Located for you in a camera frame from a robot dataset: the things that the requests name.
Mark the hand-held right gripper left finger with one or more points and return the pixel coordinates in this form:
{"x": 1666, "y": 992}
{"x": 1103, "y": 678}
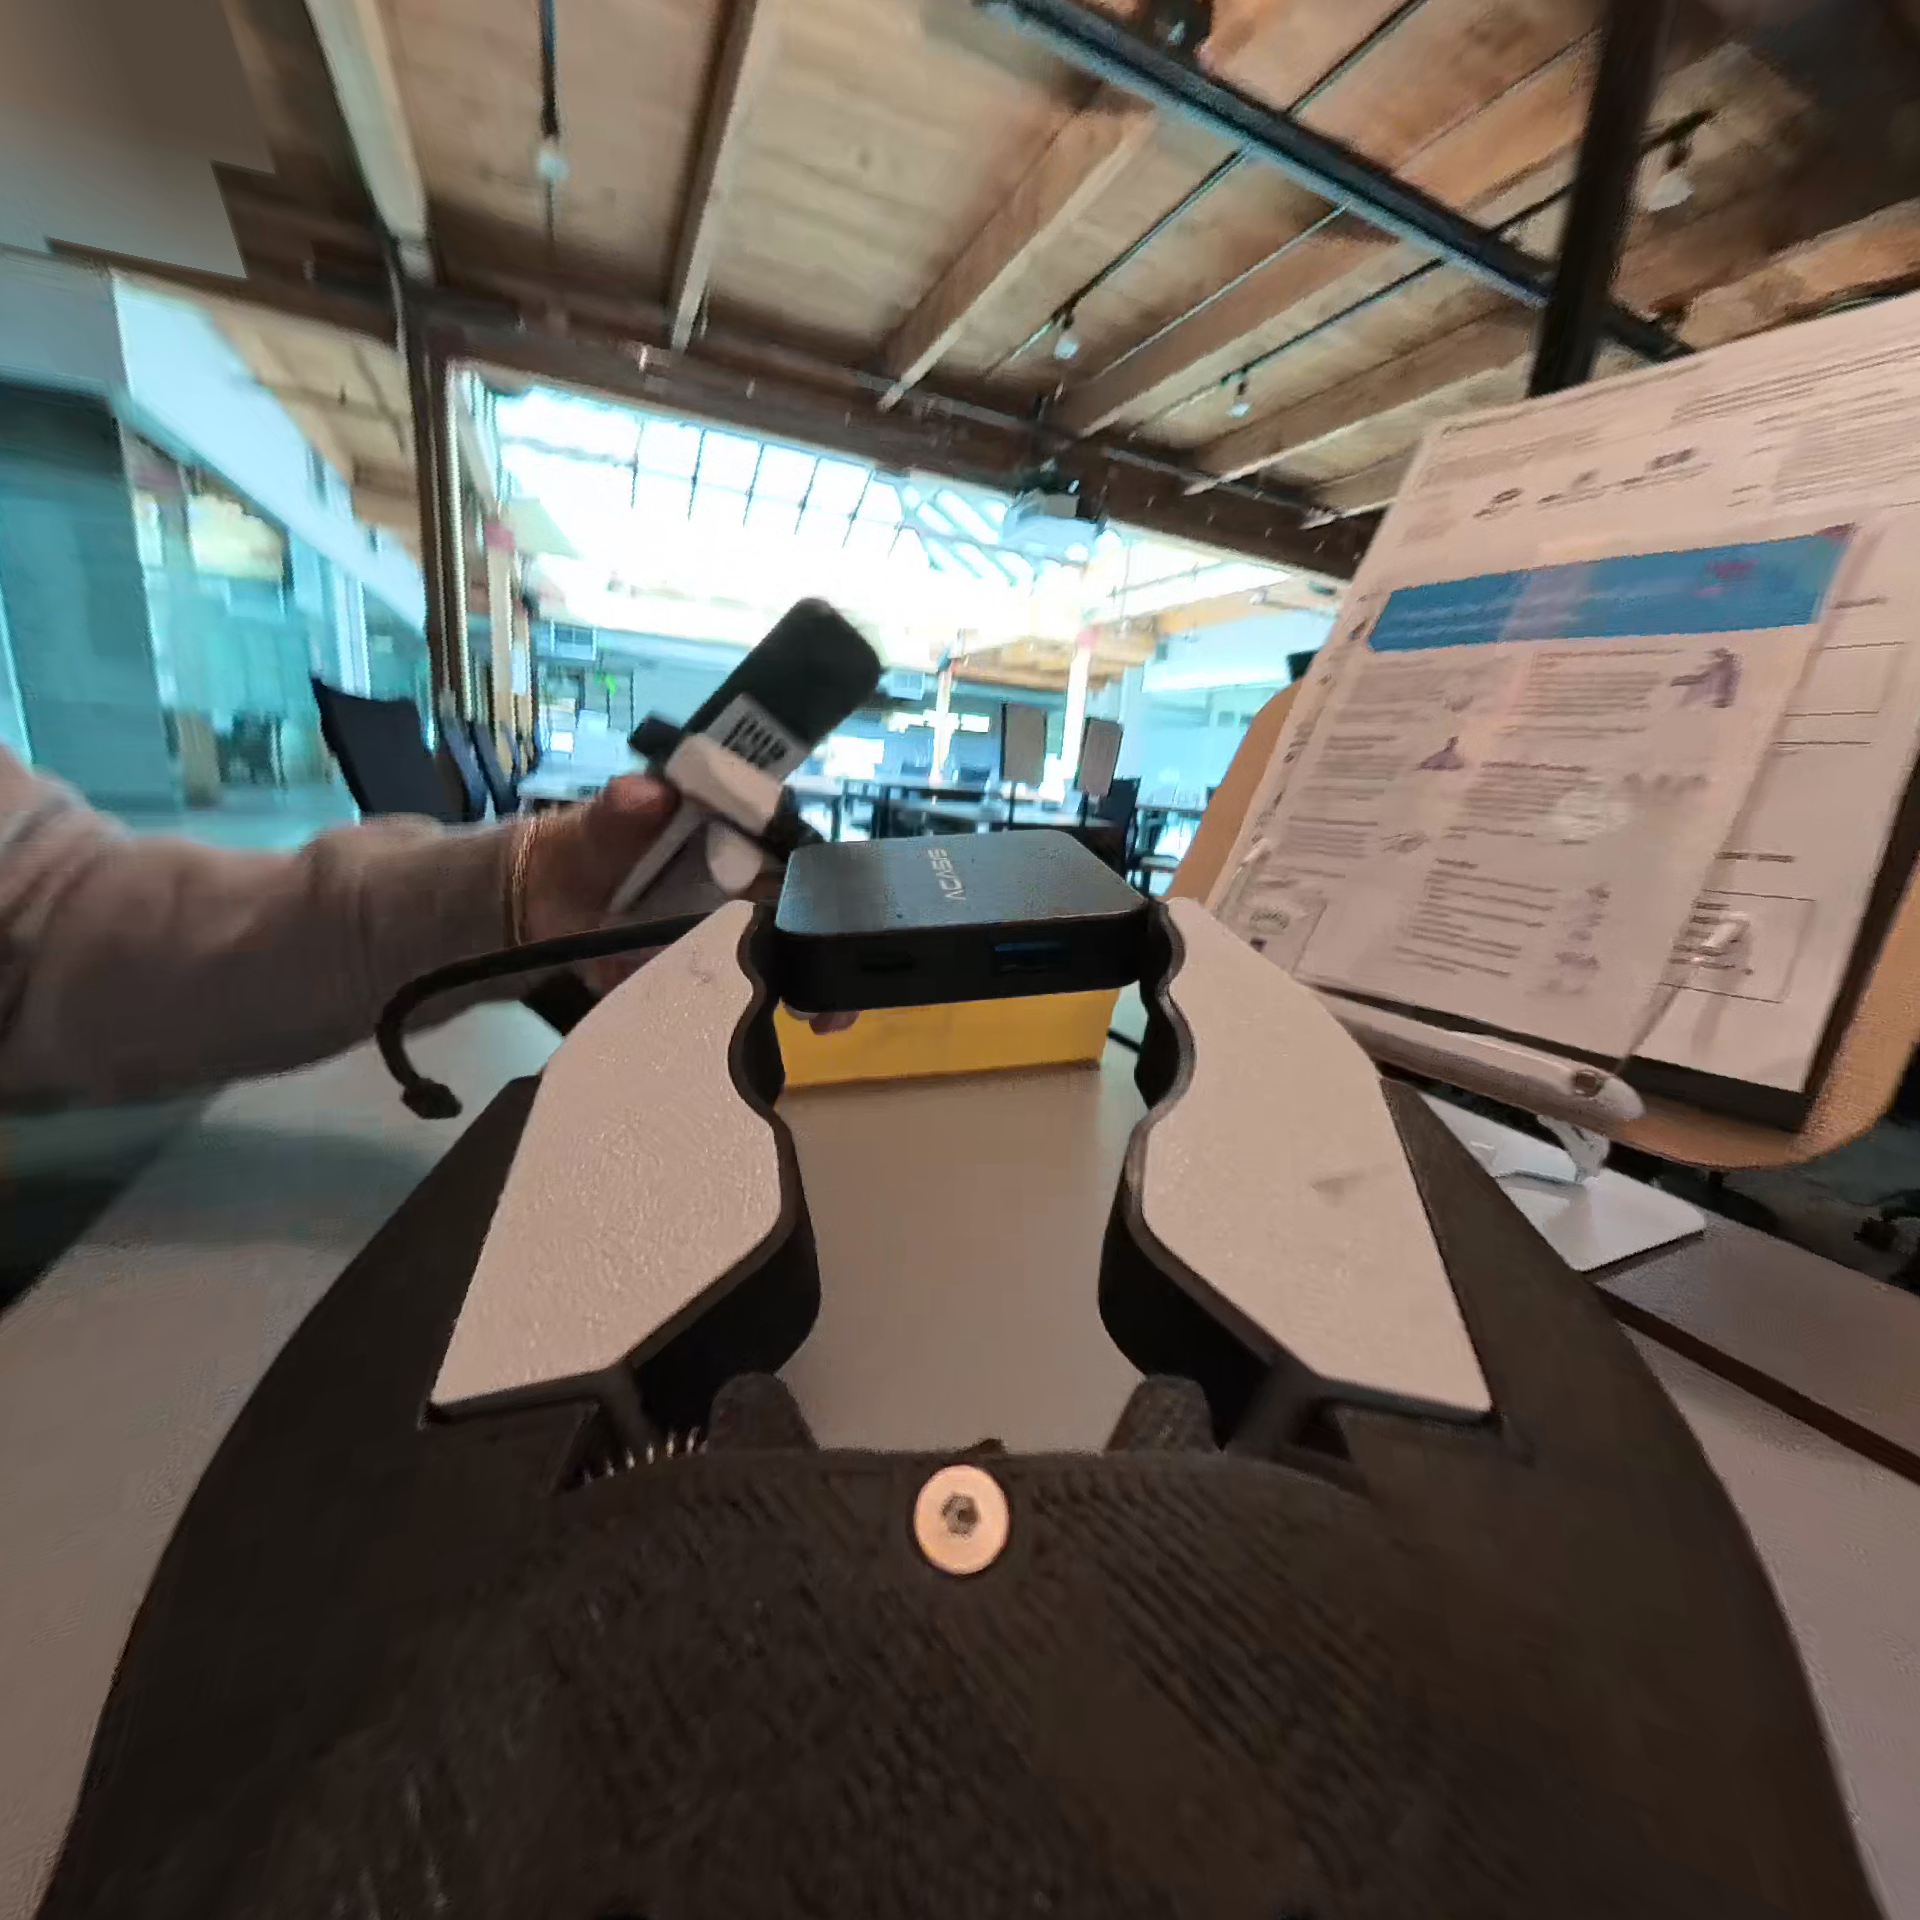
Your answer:
{"x": 629, "y": 1168}

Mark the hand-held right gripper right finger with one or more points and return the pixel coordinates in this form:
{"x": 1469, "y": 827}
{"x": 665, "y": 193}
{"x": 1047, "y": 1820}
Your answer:
{"x": 1291, "y": 1181}

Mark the black mat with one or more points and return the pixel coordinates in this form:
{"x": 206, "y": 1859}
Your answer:
{"x": 963, "y": 901}

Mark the yellow plastic bin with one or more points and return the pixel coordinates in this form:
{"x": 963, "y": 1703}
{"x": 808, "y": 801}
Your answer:
{"x": 947, "y": 1046}

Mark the person's left forearm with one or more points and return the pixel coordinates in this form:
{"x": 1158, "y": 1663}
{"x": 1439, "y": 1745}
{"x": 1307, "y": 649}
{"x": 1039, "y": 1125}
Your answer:
{"x": 230, "y": 930}

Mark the person's left hand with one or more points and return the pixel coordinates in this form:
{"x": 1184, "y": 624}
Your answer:
{"x": 585, "y": 867}

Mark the row of background tables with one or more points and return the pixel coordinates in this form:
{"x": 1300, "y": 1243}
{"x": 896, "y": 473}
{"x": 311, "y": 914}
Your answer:
{"x": 973, "y": 801}

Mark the white tray with wooden base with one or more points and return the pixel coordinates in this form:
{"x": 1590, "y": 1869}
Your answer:
{"x": 1504, "y": 1055}

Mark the ceiling projector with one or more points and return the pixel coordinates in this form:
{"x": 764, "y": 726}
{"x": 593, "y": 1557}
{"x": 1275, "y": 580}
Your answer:
{"x": 1047, "y": 524}

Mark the black chair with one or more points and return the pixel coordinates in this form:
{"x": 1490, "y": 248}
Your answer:
{"x": 378, "y": 752}

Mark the instruction sheet with blue banner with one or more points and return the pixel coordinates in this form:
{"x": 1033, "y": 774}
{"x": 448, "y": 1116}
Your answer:
{"x": 1580, "y": 783}

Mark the wooden document board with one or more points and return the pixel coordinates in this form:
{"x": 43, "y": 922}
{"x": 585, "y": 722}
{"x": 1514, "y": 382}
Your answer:
{"x": 1862, "y": 1046}

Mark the plain white instruction sheet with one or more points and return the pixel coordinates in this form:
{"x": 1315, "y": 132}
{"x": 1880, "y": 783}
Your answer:
{"x": 1652, "y": 438}

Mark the black steel column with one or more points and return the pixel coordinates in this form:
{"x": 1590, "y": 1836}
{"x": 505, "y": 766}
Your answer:
{"x": 1596, "y": 181}

